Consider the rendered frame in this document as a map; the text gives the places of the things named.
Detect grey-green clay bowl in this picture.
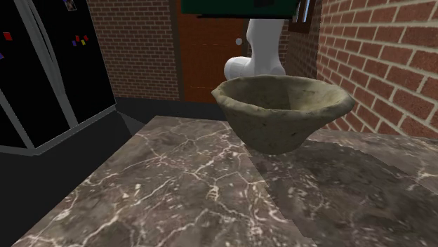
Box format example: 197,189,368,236
211,74,357,156

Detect black fridge with magnets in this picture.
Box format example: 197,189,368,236
0,0,117,156

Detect dark framed window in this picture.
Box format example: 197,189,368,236
288,0,317,34

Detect brown wooden door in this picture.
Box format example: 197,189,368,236
170,0,252,104

